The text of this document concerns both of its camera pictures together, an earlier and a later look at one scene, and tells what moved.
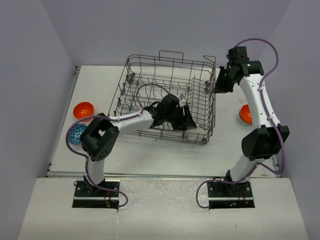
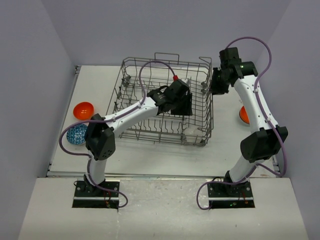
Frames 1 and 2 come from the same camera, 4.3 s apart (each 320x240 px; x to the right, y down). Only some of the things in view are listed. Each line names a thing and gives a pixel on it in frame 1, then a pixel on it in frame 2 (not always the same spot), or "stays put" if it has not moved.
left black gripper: x=185 y=121 to x=186 y=110
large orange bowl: x=82 y=110 stays put
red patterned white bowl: x=74 y=133 stays put
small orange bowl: x=245 y=114 stays put
